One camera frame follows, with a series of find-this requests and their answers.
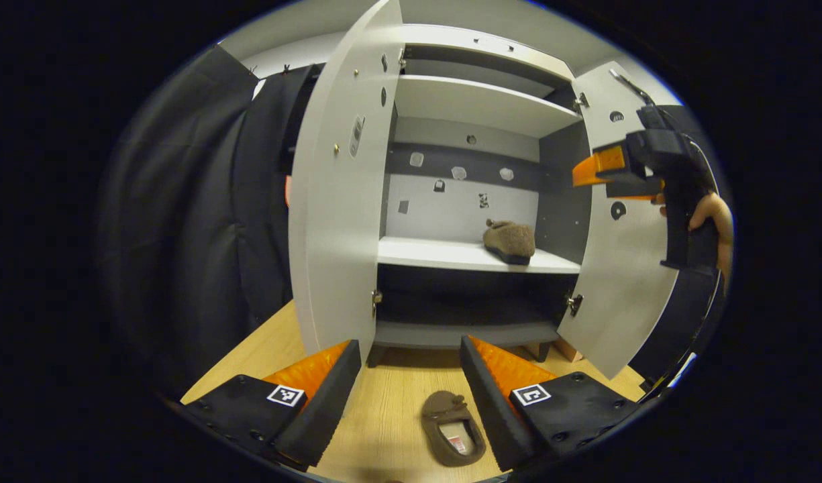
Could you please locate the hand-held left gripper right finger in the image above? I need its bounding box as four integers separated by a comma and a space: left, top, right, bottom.
459, 335, 643, 472

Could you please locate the white cabinet drawer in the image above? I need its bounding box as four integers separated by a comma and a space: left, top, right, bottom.
401, 23, 576, 81

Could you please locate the white shoe cabinet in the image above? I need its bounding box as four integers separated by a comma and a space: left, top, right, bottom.
370, 23, 586, 366

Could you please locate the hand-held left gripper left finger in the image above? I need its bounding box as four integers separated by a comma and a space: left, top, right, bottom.
183, 340, 362, 470

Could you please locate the white cabinet door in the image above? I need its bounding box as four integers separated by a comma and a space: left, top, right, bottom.
557, 60, 686, 380
289, 0, 403, 366

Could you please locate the brown fuzzy shoe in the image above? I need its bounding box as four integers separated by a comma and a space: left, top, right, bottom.
482, 218, 537, 266
421, 390, 487, 468

